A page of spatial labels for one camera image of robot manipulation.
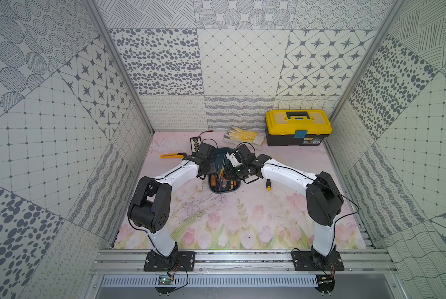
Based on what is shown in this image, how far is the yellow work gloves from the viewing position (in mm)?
1165

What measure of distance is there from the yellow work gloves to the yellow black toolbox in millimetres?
73

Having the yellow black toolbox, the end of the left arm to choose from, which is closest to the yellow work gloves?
the yellow black toolbox

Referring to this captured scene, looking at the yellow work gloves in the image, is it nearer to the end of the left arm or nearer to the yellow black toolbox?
the yellow black toolbox

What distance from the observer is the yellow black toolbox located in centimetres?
103
